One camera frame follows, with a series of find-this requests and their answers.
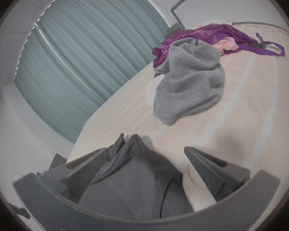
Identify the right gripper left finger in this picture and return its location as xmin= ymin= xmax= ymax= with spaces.
xmin=42 ymin=147 xmax=109 ymax=202

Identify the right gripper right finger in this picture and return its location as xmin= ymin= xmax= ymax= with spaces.
xmin=184 ymin=146 xmax=251 ymax=203

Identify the black T-shirt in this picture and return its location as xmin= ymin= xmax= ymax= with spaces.
xmin=77 ymin=133 xmax=194 ymax=219

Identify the bed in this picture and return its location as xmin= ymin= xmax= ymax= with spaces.
xmin=67 ymin=0 xmax=289 ymax=214

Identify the grey knitted garment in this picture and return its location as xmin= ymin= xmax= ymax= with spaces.
xmin=152 ymin=38 xmax=225 ymax=126

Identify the blue-green curtain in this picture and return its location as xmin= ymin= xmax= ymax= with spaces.
xmin=13 ymin=26 xmax=104 ymax=144
xmin=37 ymin=0 xmax=170 ymax=101

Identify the pink garment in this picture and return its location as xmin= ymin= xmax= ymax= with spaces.
xmin=213 ymin=38 xmax=239 ymax=56

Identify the purple satin garment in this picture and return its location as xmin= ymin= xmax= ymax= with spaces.
xmin=152 ymin=23 xmax=285 ymax=69

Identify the grey bedside table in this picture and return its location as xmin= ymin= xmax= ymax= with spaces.
xmin=167 ymin=23 xmax=183 ymax=37

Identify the white printed pillow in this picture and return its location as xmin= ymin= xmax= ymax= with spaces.
xmin=195 ymin=18 xmax=234 ymax=30

